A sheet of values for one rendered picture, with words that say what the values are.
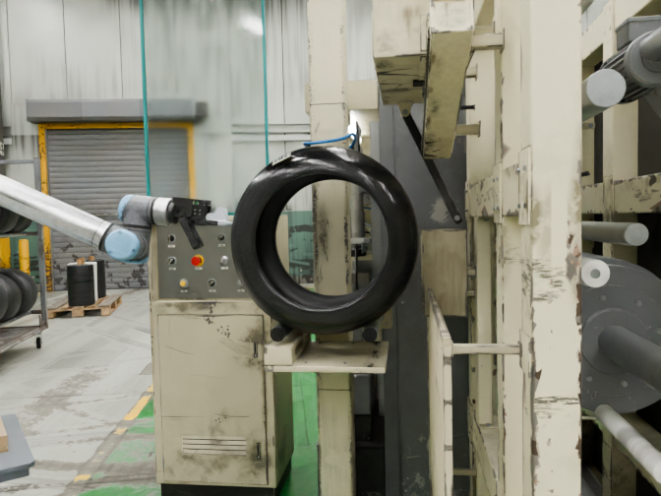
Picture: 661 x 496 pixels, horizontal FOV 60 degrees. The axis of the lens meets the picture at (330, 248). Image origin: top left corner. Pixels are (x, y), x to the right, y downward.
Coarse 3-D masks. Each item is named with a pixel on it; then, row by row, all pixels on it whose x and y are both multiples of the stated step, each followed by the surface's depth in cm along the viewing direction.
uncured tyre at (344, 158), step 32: (288, 160) 169; (320, 160) 167; (352, 160) 166; (256, 192) 170; (288, 192) 196; (384, 192) 165; (256, 224) 171; (416, 224) 169; (256, 256) 172; (416, 256) 170; (256, 288) 171; (288, 288) 198; (384, 288) 166; (288, 320) 171; (320, 320) 169; (352, 320) 168
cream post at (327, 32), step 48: (336, 0) 201; (336, 48) 202; (336, 96) 203; (336, 144) 204; (336, 192) 205; (336, 240) 206; (336, 288) 207; (336, 336) 208; (336, 384) 209; (336, 432) 210; (336, 480) 211
